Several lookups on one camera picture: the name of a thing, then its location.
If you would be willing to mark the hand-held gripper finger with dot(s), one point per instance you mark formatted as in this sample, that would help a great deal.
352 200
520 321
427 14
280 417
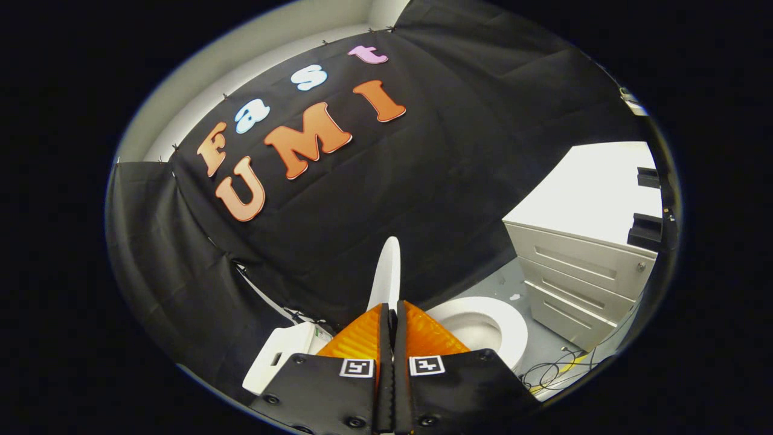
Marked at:
400 374
386 374

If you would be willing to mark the white toilet lid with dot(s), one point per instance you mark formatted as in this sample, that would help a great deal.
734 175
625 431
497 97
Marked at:
386 272

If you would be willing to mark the white toilet tank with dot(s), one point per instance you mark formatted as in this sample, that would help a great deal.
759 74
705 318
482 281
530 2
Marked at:
284 356

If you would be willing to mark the white toilet bowl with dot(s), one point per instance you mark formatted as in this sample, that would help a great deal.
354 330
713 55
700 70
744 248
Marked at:
510 326

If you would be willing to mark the black backdrop cloth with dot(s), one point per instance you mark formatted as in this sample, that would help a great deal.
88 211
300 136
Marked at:
423 169

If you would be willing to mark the white drawer cabinet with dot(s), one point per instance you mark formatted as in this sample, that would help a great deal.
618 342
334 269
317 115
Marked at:
580 254

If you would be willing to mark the black block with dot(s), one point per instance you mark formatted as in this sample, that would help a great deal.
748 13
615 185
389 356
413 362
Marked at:
649 178

